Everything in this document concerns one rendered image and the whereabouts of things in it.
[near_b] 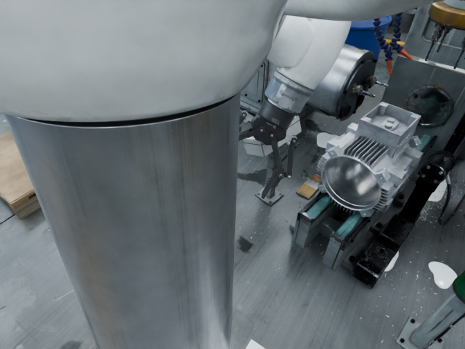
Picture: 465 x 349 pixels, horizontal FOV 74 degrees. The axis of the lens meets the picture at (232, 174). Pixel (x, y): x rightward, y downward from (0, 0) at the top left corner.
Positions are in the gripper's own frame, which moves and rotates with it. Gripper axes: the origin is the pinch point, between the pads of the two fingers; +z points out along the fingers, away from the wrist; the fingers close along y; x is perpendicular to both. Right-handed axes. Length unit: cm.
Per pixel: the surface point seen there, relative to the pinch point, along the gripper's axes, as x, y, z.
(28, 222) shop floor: 78, -98, 131
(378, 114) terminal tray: 18.3, 25.3, -26.5
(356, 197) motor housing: 10.2, 30.8, -6.0
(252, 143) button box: 11.1, -0.7, -6.0
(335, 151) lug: 6.1, 17.6, -15.5
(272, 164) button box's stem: 18.9, 7.8, -0.4
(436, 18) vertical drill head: 29, 27, -53
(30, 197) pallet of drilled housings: 87, -106, 119
